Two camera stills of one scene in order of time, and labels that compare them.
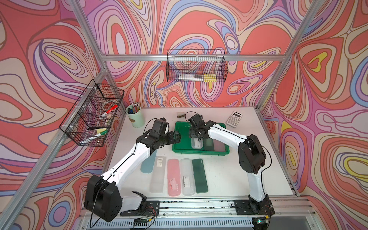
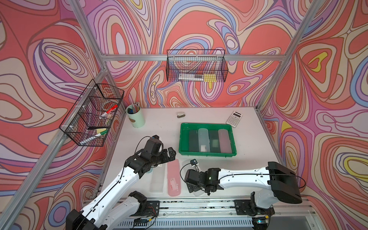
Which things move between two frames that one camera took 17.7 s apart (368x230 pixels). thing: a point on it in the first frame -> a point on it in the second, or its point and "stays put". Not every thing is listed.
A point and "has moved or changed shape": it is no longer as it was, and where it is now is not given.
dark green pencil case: x=200 y=177 has moved or changed shape
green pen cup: x=135 y=116 stays put
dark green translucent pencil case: x=208 y=144 has moved or changed shape
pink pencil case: x=174 y=177 stays put
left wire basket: x=90 y=118 stays put
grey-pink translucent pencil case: x=219 y=146 has moved or changed shape
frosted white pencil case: x=195 y=144 has moved or changed shape
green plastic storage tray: x=184 y=147 has moved or changed shape
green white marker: x=97 y=135 stays put
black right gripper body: x=194 y=133 -> x=194 y=188
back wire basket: x=204 y=65 stays put
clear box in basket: x=191 y=77 stays put
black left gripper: x=171 y=139 -> x=166 y=157
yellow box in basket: x=210 y=77 stays put
